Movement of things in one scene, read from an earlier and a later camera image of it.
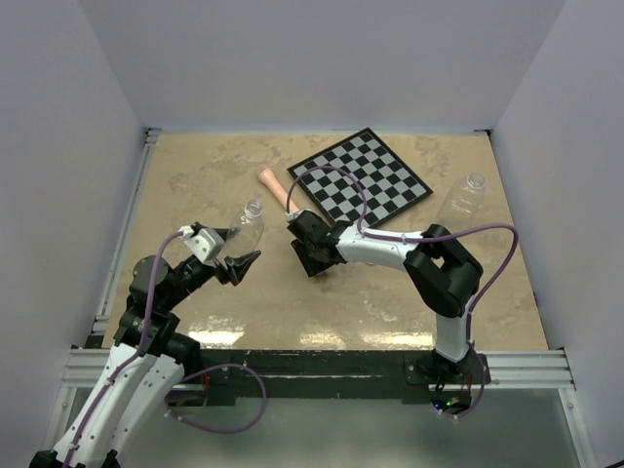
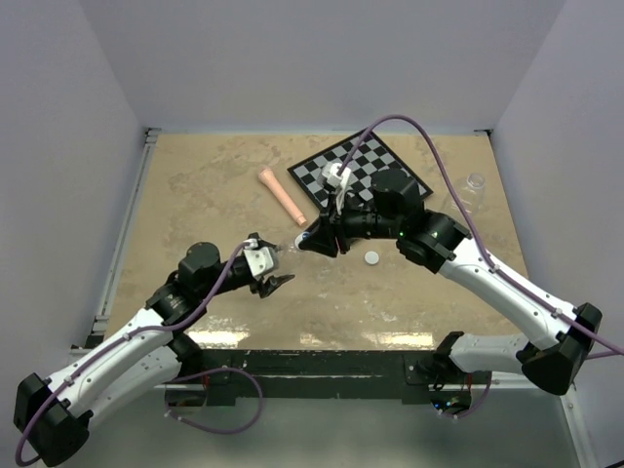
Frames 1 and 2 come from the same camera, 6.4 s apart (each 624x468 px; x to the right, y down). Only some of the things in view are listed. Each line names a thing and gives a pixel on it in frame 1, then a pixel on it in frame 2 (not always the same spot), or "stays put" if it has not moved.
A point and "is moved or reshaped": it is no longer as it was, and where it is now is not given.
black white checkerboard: (388, 185) stays put
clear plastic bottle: (246, 233) is moved or reshaped
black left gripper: (236, 267) to (269, 286)
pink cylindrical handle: (279, 192) stays put
